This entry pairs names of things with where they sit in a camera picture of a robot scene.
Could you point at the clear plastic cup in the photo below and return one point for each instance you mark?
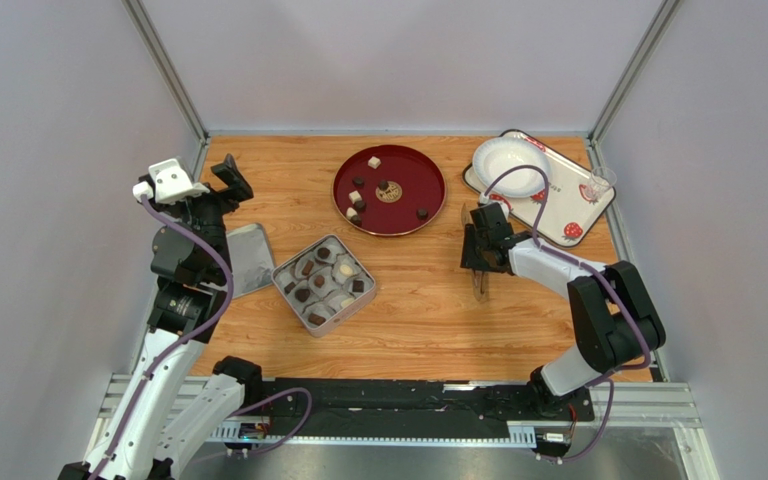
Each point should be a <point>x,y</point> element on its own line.
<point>600,181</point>

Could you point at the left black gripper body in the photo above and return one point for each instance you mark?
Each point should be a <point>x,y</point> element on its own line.
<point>205,214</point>

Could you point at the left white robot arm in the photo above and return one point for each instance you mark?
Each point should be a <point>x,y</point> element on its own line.
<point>191,261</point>

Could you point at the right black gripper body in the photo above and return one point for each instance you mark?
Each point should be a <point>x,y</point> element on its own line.
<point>480,249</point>

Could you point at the red round tray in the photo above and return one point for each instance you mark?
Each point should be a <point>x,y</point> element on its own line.
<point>416,194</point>

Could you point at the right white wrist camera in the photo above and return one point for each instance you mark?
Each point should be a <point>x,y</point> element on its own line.
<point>486,199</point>

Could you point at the brown chocolate bar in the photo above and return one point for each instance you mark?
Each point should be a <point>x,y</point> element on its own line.
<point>316,319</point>
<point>307,268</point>

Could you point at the white square chocolate left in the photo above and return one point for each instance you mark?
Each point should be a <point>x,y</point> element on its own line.
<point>355,197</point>

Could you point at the white paper bowl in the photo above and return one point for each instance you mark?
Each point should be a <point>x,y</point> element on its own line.
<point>516,167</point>

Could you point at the strawberry pattern tray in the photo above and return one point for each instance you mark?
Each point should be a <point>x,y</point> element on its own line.
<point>563,215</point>

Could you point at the metal tongs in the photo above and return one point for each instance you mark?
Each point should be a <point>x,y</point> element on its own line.
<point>479,279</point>

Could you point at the silver tin lid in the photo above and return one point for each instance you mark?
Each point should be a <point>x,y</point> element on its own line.
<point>251,259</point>

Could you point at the square tin box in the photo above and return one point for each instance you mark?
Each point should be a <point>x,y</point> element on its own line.
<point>326,300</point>

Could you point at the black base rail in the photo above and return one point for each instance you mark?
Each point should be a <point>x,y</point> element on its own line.
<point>407,409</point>

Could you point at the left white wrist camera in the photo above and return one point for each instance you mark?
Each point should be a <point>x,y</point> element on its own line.
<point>167,183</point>

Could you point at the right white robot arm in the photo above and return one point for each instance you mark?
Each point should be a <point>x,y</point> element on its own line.
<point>614,320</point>

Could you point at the dark chocolate bottom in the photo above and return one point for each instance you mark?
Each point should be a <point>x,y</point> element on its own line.
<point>302,294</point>

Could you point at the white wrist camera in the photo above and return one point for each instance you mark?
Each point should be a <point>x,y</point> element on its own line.
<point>486,199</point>
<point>167,183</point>

